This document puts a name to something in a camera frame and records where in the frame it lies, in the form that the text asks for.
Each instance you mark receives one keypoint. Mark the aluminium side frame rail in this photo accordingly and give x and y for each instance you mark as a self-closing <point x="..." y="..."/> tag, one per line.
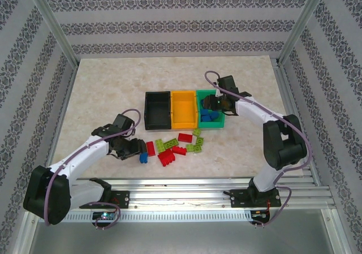
<point x="291" y="115"/>
<point x="60" y="115"/>

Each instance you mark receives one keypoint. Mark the aluminium mounting rail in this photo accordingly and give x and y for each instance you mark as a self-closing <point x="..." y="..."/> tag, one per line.
<point x="183" y="193"/>

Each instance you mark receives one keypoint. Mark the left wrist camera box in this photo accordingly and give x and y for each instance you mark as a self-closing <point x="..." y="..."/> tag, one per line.
<point x="124" y="121"/>

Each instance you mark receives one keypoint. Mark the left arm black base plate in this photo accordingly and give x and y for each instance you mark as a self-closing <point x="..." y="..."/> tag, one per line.
<point x="123" y="198"/>

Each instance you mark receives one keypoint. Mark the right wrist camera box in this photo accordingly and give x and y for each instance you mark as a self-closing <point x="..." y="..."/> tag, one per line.
<point x="227" y="84"/>

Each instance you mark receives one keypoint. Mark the black plastic container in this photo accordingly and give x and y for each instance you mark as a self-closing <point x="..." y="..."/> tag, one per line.
<point x="157" y="109"/>

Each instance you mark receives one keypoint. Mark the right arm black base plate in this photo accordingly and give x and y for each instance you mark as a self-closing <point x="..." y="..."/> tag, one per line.
<point x="239" y="198"/>

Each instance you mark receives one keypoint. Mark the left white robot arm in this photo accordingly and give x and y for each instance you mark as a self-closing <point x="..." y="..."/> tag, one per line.
<point x="79" y="158"/>

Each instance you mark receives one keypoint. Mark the green plastic container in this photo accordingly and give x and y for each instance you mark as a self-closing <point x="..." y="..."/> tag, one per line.
<point x="212" y="124"/>

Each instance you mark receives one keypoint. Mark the grey sheet metal shelf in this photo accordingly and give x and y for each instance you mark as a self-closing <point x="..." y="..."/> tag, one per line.
<point x="183" y="237"/>

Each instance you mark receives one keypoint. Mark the large red lego block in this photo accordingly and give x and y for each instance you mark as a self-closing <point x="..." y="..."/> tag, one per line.
<point x="167" y="158"/>

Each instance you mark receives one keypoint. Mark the yellow plastic container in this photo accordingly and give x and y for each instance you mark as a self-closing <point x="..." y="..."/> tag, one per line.
<point x="183" y="109"/>

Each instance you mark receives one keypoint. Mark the aluminium frame post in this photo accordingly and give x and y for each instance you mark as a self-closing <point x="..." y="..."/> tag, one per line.
<point x="304" y="19"/>
<point x="53" y="22"/>

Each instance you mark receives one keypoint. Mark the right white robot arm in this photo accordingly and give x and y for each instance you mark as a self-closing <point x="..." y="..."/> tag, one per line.
<point x="254" y="112"/>

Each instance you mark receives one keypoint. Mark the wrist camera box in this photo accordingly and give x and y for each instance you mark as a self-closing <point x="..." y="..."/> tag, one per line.
<point x="227" y="84"/>
<point x="124" y="121"/>

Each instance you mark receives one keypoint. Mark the small controller board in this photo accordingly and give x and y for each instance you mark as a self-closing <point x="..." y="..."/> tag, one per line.
<point x="258" y="214"/>
<point x="104" y="216"/>

